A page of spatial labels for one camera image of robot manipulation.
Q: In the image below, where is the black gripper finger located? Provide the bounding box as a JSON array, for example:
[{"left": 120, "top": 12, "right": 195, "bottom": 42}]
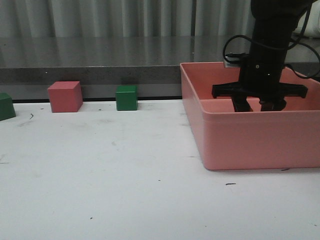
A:
[
  {"left": 259, "top": 99, "right": 286, "bottom": 112},
  {"left": 231, "top": 96, "right": 253, "bottom": 112}
]

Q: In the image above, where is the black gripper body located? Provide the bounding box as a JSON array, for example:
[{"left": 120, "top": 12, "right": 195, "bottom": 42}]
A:
[{"left": 211, "top": 54, "right": 307, "bottom": 104}]

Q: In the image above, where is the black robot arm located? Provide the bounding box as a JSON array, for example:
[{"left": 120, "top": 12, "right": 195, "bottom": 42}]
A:
[{"left": 212, "top": 0, "right": 313, "bottom": 112}]

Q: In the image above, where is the pink plastic bin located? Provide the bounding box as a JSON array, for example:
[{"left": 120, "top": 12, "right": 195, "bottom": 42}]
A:
[{"left": 180, "top": 62, "right": 320, "bottom": 170}]

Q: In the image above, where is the green cube block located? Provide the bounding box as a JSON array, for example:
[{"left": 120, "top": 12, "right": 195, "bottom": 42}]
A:
[{"left": 115, "top": 85, "right": 138, "bottom": 111}]

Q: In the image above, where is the pink cube block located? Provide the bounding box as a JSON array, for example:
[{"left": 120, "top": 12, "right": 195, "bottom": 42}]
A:
[{"left": 47, "top": 81, "right": 83, "bottom": 113}]

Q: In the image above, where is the dark grey counter shelf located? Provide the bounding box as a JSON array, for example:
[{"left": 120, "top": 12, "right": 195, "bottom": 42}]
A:
[{"left": 0, "top": 34, "right": 320, "bottom": 101}]

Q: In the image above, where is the dark green block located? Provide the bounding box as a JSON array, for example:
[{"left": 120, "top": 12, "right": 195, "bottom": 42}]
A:
[{"left": 0, "top": 92, "right": 16, "bottom": 121}]

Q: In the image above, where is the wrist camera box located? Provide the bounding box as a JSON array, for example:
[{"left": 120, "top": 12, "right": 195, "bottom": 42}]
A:
[{"left": 223, "top": 53, "right": 242, "bottom": 68}]

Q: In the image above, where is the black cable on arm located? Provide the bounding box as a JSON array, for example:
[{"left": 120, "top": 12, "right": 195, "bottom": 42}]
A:
[{"left": 222, "top": 4, "right": 320, "bottom": 80}]

